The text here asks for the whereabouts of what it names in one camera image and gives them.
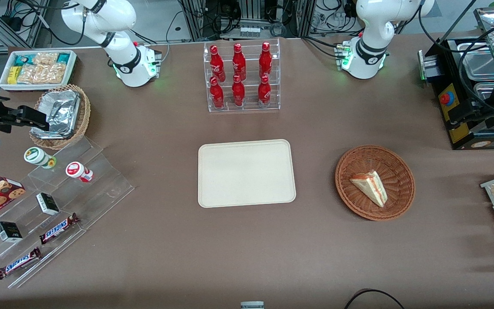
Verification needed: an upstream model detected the triangular sandwich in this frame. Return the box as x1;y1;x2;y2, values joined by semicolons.
349;170;388;208

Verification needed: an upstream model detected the light wicker basket with foil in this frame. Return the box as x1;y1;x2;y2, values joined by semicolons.
29;84;91;150

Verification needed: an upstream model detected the empty brown wicker basket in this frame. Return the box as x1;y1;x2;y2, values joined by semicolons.
335;145;416;221

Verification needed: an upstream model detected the beige plastic serving tray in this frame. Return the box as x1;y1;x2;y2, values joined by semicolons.
198;139;296;208

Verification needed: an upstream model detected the stainless steel pan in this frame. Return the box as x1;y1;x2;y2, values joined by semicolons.
473;82;494;104
457;42;494;82

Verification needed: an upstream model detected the green lid yogurt cup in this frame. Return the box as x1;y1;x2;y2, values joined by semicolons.
24;147;57;169

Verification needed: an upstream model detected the black food warmer machine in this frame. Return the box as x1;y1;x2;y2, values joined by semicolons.
418;36;494;151

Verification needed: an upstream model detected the white rectangular snack bin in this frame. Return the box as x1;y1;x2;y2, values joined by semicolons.
0;50;78;92

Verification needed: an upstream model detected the clear bag of nut snacks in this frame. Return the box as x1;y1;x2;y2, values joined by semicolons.
18;52;67;85

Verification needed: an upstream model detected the red lid yogurt cup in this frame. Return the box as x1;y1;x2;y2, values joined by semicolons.
66;161;94;183

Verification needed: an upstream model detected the small black carton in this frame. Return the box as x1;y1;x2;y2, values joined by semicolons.
36;193;60;216
0;221;23;243

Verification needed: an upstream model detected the clear acrylic stepped display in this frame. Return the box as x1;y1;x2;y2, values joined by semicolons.
0;136;135;289

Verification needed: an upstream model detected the Snickers chocolate bar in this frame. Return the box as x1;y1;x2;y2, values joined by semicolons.
39;213;80;245
0;247;42;280

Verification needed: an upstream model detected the red cola bottle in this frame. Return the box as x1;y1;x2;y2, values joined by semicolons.
232;43;247;81
209;76;225;109
232;75;246;107
210;45;226;82
259;42;273;79
258;75;271;108

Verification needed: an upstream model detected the clear acrylic bottle rack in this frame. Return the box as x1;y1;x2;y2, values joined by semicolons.
203;38;281;113

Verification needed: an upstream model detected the aluminium frame equipment rack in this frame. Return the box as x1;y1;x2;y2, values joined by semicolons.
178;0;316;41

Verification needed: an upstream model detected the black looped cable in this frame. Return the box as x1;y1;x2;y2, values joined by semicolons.
343;289;406;309

